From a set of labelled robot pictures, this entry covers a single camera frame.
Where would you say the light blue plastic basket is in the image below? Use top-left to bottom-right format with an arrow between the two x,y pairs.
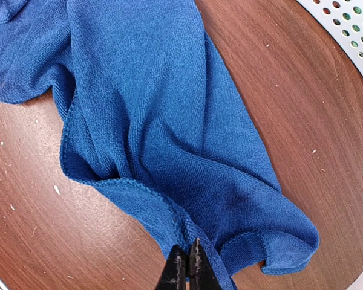
298,0 -> 363,77

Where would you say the blue towel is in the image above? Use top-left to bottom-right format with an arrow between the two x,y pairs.
0,1 -> 319,289

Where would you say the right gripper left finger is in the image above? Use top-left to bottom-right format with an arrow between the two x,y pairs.
155,245 -> 188,290

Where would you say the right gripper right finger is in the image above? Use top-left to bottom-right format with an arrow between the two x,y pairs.
189,238 -> 220,290

